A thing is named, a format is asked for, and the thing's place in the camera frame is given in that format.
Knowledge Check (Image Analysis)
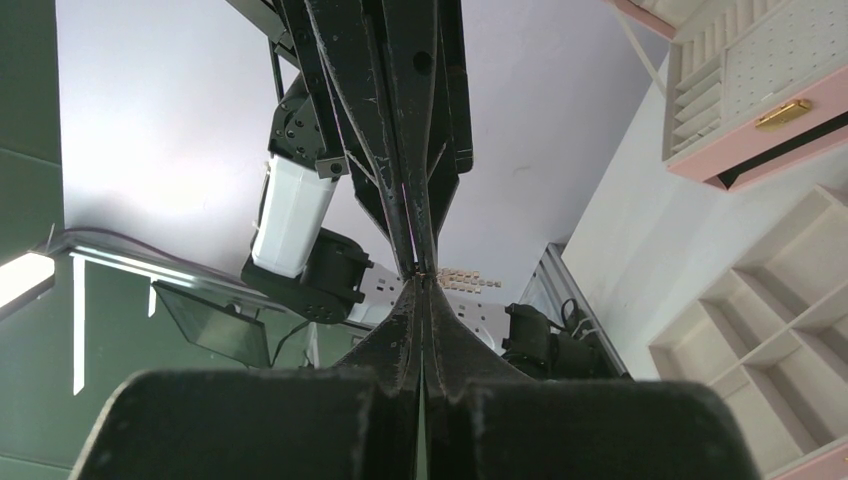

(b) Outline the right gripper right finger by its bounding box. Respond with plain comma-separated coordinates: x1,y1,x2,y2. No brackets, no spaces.
422,277,532,398

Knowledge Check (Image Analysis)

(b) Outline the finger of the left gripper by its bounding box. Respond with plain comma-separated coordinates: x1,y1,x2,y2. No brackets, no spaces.
306,1,415,277
382,1,474,275

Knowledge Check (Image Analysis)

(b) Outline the silver link bracelet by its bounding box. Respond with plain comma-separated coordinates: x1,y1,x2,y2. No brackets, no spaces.
437,267,503,295

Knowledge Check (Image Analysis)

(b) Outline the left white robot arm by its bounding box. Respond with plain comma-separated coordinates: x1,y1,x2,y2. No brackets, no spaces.
234,1,474,324

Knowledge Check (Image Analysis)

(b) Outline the pink jewelry box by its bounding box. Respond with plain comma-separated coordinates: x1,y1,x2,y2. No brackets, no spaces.
612,0,847,192

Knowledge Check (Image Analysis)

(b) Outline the beige six-compartment tray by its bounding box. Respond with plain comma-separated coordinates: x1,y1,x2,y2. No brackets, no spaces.
649,186,847,479

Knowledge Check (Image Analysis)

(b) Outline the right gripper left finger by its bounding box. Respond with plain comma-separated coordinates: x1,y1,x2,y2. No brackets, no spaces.
332,276,423,397

